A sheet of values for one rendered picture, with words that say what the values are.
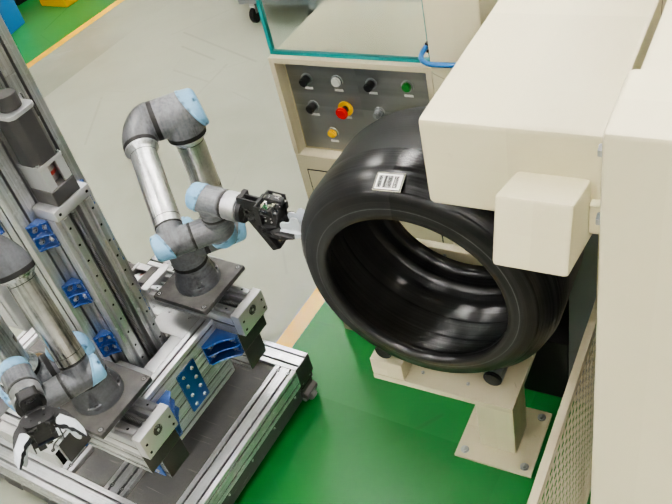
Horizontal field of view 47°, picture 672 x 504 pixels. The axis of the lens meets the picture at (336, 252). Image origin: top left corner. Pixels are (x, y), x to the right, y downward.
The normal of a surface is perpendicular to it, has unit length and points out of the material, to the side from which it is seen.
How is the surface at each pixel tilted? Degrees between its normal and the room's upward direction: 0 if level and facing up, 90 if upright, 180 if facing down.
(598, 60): 0
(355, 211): 81
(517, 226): 72
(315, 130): 90
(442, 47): 90
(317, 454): 0
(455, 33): 90
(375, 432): 0
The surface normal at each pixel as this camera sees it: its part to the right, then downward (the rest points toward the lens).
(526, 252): -0.48, 0.40
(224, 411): -0.20, -0.73
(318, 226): -0.58, 0.54
